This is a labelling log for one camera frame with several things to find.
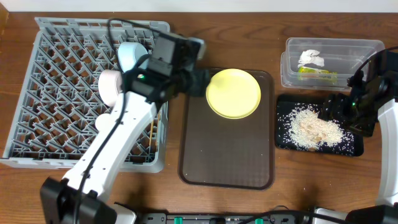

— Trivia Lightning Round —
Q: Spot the pile of rice scraps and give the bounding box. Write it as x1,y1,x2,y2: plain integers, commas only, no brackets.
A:
293,110,344,146

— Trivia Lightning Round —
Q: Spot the yellow plate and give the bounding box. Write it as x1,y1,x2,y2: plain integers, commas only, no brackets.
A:
206,68,261,119

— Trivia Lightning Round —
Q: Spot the light blue bowl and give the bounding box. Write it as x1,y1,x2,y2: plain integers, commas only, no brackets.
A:
118,42,149,72

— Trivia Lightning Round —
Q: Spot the green yellow snack wrapper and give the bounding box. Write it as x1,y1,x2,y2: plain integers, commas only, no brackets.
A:
298,66,338,84

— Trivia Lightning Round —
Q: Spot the wooden chopstick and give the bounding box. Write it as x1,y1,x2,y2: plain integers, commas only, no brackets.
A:
154,112,161,146
149,120,154,149

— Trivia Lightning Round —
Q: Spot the white napkin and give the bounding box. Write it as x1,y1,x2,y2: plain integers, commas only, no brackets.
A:
298,49,325,68

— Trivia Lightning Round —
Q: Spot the pink white bowl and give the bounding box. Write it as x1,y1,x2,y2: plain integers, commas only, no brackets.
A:
98,70,122,107

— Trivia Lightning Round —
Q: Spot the white cup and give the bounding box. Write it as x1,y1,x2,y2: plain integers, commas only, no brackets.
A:
95,113,111,132

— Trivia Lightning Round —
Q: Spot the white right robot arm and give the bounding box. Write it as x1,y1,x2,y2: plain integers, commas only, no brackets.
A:
309,47,397,223

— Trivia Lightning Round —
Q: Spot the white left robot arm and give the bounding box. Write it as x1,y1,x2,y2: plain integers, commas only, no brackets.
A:
40,32,210,223

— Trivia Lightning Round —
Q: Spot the grey dishwasher rack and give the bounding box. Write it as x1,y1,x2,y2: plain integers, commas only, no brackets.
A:
1,17,170,169

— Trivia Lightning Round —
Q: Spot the black plastic tray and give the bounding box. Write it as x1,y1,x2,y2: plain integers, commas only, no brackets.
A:
275,94,364,157

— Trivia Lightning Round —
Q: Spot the clear plastic bin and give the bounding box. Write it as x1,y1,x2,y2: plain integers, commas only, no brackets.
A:
280,37,385,91

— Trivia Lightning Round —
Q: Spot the brown serving tray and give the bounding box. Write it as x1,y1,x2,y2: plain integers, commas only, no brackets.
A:
178,70,275,190

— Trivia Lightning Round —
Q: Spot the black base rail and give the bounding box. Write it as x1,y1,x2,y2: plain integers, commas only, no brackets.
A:
136,213,312,224

